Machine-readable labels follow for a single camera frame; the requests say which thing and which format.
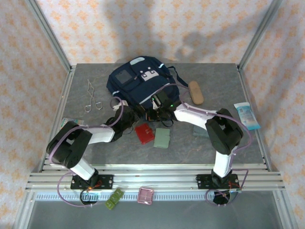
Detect aluminium rail beam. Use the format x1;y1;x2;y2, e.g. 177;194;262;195
25;164;286;192

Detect pink square box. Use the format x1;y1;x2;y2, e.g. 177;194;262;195
137;187;154;205

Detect aluminium frame leg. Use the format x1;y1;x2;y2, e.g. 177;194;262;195
273;190;295;229
13;190;36;229

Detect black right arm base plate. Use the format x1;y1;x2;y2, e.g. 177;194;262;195
195;174;239;190

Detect green white plastic packet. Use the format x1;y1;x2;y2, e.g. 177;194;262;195
61;118;84;127

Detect grey felt pencil case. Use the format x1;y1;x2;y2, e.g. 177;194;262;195
192;125;209;138

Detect blue white wet wipes pack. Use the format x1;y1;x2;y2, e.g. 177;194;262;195
233;102;261;131

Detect orange base wires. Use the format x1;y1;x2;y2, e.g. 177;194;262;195
227;180;240;191
88;180;103;191

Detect aluminium frame post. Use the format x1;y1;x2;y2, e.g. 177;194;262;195
237;0;284;71
25;0;73;72

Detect navy blue backpack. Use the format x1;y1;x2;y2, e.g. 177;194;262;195
106;56;189;115

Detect aluminium table side rail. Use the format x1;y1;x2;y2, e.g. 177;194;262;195
236;64;273;172
39;65;77;172

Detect metal wire tongs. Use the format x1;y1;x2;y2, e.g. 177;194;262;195
85;79;103;113

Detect tan pencil case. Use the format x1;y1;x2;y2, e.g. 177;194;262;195
188;80;204;105

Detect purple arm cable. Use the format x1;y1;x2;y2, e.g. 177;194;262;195
49;96;131;208
154;83;253;207

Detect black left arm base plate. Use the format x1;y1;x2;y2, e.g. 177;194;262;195
70;174;114;190

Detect grey slotted cable duct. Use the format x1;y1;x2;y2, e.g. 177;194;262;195
35;192;236;201

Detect pale green snap wallet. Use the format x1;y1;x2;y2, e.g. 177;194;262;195
153;128;171;149

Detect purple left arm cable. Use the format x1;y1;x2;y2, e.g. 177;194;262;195
49;96;131;208

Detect red snap wallet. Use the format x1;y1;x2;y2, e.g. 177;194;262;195
134;123;155;146

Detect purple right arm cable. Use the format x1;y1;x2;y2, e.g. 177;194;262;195
154;83;253;207

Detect olive green plastic block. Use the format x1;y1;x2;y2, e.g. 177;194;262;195
104;188;124;211

